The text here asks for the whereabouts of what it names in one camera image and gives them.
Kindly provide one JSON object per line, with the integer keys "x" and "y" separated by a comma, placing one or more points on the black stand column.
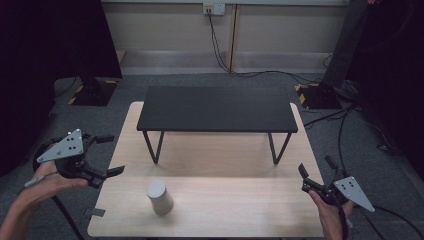
{"x": 346, "y": 43}

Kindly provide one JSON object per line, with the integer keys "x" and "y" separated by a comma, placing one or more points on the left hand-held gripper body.
{"x": 63, "y": 148}

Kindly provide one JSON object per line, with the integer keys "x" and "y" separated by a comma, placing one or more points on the black curtain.
{"x": 393, "y": 66}
{"x": 40, "y": 50}

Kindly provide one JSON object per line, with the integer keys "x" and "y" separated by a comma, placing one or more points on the white wall socket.
{"x": 214, "y": 8}

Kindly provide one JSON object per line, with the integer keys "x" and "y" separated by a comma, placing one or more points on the person's right hand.
{"x": 330, "y": 218}

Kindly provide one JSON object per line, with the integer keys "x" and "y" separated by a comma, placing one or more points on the person's left hand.
{"x": 50, "y": 185}

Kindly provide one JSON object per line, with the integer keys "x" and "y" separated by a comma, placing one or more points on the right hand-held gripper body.
{"x": 351, "y": 190}

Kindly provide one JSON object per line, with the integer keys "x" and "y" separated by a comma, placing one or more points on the black desk shelf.
{"x": 216, "y": 106}

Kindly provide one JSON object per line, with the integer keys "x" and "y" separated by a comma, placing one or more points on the black tape piece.
{"x": 95, "y": 212}

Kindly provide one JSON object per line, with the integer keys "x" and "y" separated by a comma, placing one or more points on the black stand base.
{"x": 320, "y": 96}
{"x": 96, "y": 95}

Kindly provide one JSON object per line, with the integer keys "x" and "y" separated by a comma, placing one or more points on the white cylindrical cup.
{"x": 160, "y": 198}

